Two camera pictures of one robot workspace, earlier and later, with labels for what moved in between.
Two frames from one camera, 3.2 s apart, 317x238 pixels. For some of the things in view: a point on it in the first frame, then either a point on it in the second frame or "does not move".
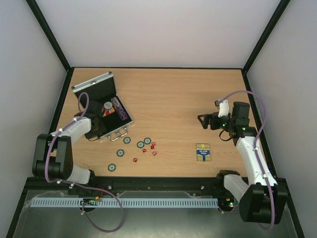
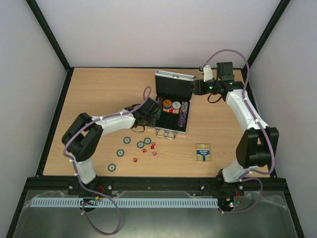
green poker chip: (111, 167) does not move
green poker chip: (127, 140) does not move
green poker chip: (120, 152) does not move
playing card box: (203, 153) does not move
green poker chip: (140, 144) does not move
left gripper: (90, 135) to (153, 123)
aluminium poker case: (116, 118) to (173, 92)
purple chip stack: (119, 108) to (182, 120)
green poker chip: (147, 141) does not move
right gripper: (213, 120) to (196, 87)
